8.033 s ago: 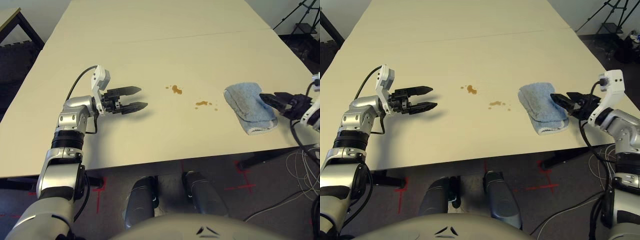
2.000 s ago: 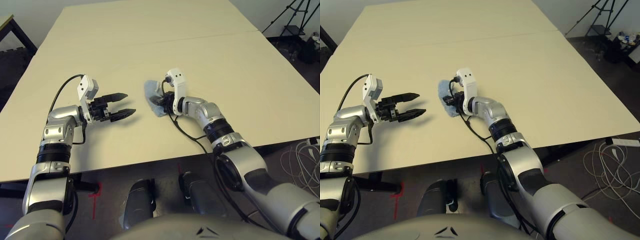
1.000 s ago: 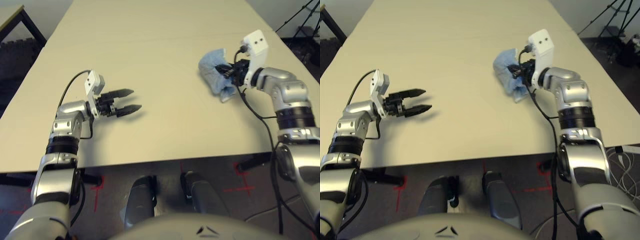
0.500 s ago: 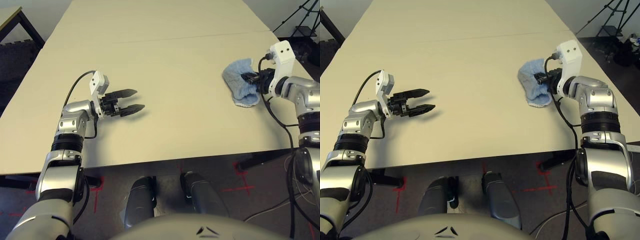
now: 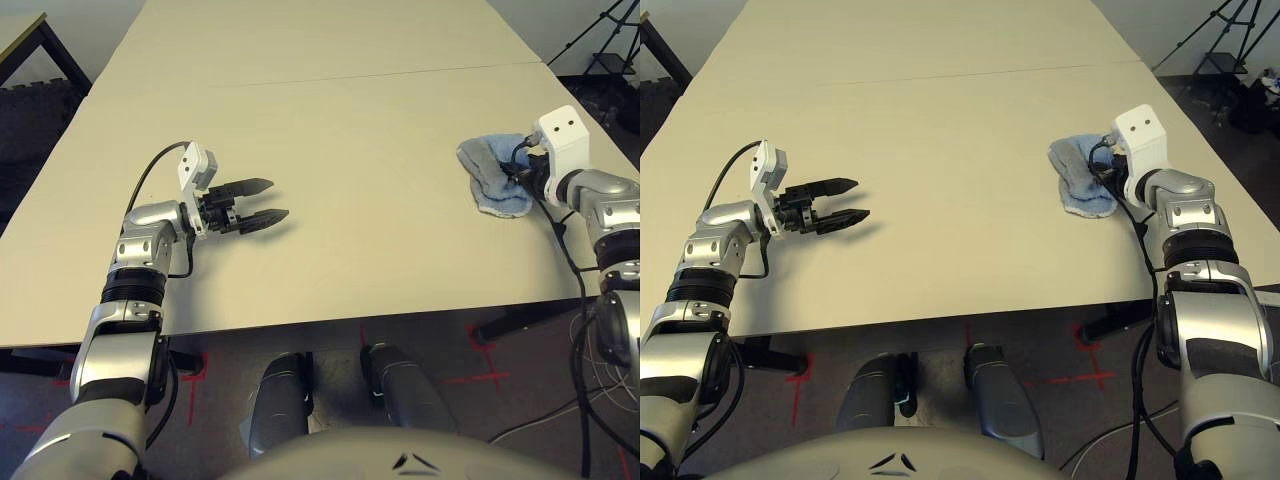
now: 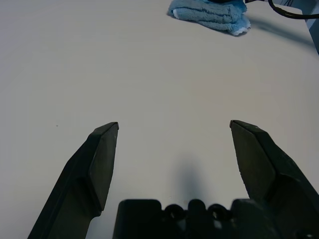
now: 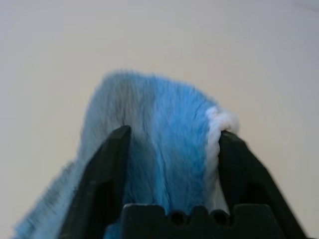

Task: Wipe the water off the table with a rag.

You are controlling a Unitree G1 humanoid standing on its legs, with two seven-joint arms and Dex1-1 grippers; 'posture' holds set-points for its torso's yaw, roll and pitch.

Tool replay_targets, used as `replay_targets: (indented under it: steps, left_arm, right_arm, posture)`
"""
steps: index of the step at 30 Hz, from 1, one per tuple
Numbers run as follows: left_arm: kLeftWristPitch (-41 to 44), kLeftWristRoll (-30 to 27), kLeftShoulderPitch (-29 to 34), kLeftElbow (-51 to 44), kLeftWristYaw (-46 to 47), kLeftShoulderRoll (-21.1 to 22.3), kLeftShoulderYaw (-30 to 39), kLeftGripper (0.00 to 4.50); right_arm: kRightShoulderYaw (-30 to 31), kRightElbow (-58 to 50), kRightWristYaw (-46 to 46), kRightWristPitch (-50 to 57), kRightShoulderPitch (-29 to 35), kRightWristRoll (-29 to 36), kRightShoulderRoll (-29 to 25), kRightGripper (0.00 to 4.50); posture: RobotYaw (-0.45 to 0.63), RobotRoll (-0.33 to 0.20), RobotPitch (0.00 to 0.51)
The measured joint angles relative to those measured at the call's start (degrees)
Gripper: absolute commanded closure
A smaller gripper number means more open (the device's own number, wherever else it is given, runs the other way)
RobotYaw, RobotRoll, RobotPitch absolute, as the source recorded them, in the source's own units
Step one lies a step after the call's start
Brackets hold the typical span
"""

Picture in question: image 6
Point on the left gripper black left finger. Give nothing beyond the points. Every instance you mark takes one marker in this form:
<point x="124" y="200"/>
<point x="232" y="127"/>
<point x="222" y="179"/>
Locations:
<point x="82" y="179"/>

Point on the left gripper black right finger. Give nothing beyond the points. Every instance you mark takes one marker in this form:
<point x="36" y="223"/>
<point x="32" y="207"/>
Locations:
<point x="271" y="174"/>

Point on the light blue terry rag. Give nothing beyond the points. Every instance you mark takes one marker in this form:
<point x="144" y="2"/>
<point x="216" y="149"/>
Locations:
<point x="209" y="13"/>

